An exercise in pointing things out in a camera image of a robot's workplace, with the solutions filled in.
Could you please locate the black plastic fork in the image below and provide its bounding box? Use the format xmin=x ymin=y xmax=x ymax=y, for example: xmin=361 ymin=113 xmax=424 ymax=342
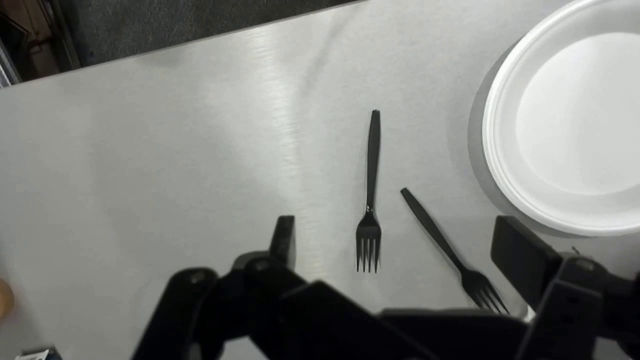
xmin=354 ymin=108 xmax=385 ymax=276
xmin=399 ymin=187 xmax=513 ymax=317

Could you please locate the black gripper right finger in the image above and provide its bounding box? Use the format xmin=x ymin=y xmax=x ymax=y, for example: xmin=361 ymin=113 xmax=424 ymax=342
xmin=491 ymin=214 xmax=640 ymax=360

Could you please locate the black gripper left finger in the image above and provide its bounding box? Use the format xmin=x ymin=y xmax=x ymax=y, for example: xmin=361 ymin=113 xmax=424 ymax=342
xmin=133 ymin=214 xmax=316 ymax=360

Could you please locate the white paper plate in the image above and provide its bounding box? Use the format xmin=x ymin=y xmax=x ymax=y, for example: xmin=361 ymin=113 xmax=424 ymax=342
xmin=481 ymin=0 xmax=640 ymax=236

